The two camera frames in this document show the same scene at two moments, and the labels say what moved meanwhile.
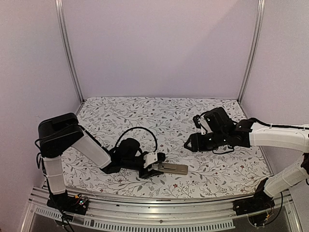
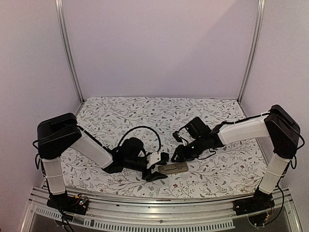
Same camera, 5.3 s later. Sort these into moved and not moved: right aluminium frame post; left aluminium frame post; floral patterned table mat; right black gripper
Moved: right black gripper
Not moved: right aluminium frame post; left aluminium frame post; floral patterned table mat
